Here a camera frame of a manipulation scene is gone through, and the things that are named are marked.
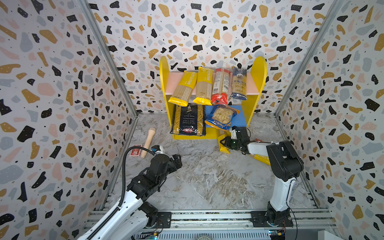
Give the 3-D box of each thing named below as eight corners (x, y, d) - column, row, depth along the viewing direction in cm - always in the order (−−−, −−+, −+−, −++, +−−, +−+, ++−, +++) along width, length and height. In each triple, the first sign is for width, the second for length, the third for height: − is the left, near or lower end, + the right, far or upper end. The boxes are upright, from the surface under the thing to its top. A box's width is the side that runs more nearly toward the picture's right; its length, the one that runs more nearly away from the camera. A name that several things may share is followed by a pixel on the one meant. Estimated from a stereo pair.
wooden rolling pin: (139, 157, 98) (137, 155, 95) (151, 130, 113) (149, 127, 110) (145, 158, 97) (143, 155, 95) (156, 130, 113) (155, 127, 110)
